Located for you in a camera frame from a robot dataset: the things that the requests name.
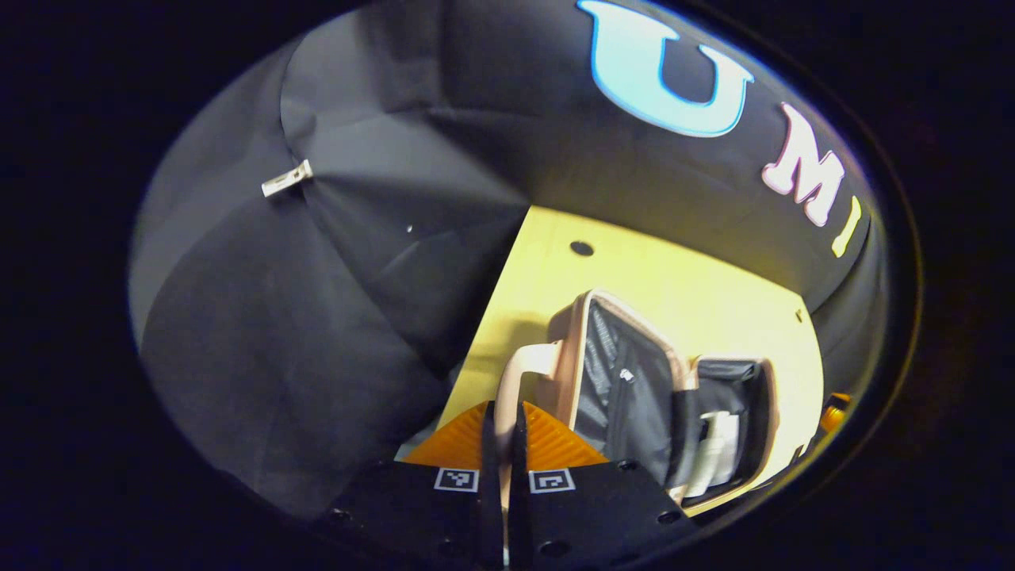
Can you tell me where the pink suitcase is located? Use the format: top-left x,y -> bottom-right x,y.
493,289 -> 782,508

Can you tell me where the white squeeze tube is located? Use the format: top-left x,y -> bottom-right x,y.
720,411 -> 743,481

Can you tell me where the silver binder clip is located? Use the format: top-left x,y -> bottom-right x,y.
261,159 -> 315,198

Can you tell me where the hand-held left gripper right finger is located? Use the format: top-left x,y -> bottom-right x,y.
507,400 -> 700,571

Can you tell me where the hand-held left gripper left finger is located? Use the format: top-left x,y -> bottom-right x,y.
316,400 -> 506,571

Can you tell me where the black backdrop cloth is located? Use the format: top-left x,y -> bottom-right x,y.
131,0 -> 889,516

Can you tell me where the white pump bottle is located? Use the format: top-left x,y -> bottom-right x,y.
687,412 -> 726,499

